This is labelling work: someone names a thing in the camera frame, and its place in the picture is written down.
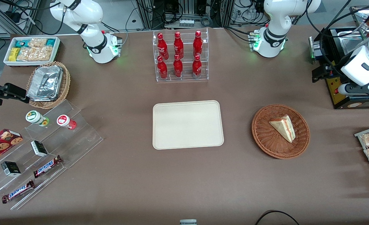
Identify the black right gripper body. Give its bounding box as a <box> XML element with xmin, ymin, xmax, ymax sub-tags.
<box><xmin>0</xmin><ymin>81</ymin><xmax>30</xmax><ymax>106</ymax></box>

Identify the triangular sandwich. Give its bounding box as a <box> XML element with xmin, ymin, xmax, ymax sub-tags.
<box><xmin>268</xmin><ymin>115</ymin><xmax>296</xmax><ymax>143</ymax></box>

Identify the aluminium foil tray stack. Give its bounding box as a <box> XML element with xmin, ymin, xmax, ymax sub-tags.
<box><xmin>27</xmin><ymin>65</ymin><xmax>63</xmax><ymax>102</ymax></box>

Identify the light wicker basket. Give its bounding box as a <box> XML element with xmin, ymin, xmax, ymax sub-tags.
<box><xmin>26</xmin><ymin>61</ymin><xmax>71</xmax><ymax>109</ymax></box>

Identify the round brown wicker basket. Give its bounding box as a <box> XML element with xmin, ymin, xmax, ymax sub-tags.
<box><xmin>252</xmin><ymin>104</ymin><xmax>310</xmax><ymax>159</ymax></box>

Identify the cream plastic tray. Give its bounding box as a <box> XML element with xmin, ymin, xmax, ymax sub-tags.
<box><xmin>152</xmin><ymin>100</ymin><xmax>224</xmax><ymax>150</ymax></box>

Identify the black food warmer cabinet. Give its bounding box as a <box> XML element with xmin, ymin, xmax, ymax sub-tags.
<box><xmin>308</xmin><ymin>6</ymin><xmax>369</xmax><ymax>110</ymax></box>

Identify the white rectangular bin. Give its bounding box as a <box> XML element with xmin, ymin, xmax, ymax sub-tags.
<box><xmin>3</xmin><ymin>36</ymin><xmax>61</xmax><ymax>67</ymax></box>

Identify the green lid cup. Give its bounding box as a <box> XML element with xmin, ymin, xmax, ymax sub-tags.
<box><xmin>26</xmin><ymin>110</ymin><xmax>50</xmax><ymax>127</ymax></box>

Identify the clear cracker bag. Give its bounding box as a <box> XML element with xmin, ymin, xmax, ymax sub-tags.
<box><xmin>28</xmin><ymin>38</ymin><xmax>47</xmax><ymax>48</ymax></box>
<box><xmin>17</xmin><ymin>47</ymin><xmax>53</xmax><ymax>62</ymax></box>

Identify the steel warmer pan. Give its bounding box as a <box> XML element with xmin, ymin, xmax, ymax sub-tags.
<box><xmin>337</xmin><ymin>30</ymin><xmax>369</xmax><ymax>55</ymax></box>

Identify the red tartan cookie box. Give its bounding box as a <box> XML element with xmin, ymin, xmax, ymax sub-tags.
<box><xmin>0</xmin><ymin>129</ymin><xmax>24</xmax><ymax>166</ymax></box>

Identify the red lid cup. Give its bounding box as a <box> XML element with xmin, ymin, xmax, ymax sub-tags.
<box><xmin>57</xmin><ymin>115</ymin><xmax>77</xmax><ymax>130</ymax></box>

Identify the small black carton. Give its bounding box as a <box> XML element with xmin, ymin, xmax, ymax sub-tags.
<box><xmin>1</xmin><ymin>161</ymin><xmax>21</xmax><ymax>177</ymax></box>
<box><xmin>31</xmin><ymin>140</ymin><xmax>48</xmax><ymax>157</ymax></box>

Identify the clear acrylic stepped display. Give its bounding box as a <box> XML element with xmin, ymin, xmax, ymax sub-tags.
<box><xmin>0</xmin><ymin>99</ymin><xmax>104</xmax><ymax>210</ymax></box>

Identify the snickers chocolate bar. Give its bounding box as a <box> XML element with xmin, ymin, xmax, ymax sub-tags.
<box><xmin>2</xmin><ymin>180</ymin><xmax>35</xmax><ymax>204</ymax></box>
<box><xmin>33</xmin><ymin>155</ymin><xmax>63</xmax><ymax>178</ymax></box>

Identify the red cola bottle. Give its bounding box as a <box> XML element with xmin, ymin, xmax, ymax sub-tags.
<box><xmin>174</xmin><ymin>31</ymin><xmax>184</xmax><ymax>59</ymax></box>
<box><xmin>173</xmin><ymin>54</ymin><xmax>183</xmax><ymax>78</ymax></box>
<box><xmin>193</xmin><ymin>30</ymin><xmax>203</xmax><ymax>57</ymax></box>
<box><xmin>192</xmin><ymin>55</ymin><xmax>202</xmax><ymax>78</ymax></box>
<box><xmin>157</xmin><ymin>32</ymin><xmax>169</xmax><ymax>60</ymax></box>
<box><xmin>157</xmin><ymin>56</ymin><xmax>168</xmax><ymax>79</ymax></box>

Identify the clear acrylic bottle rack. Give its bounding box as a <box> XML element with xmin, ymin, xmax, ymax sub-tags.
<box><xmin>152</xmin><ymin>28</ymin><xmax>209</xmax><ymax>82</ymax></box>

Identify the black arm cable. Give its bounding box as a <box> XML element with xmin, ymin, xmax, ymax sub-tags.
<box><xmin>306</xmin><ymin>0</ymin><xmax>369</xmax><ymax>83</ymax></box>

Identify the black floor cable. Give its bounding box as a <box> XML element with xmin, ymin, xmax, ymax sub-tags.
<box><xmin>255</xmin><ymin>210</ymin><xmax>300</xmax><ymax>225</ymax></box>

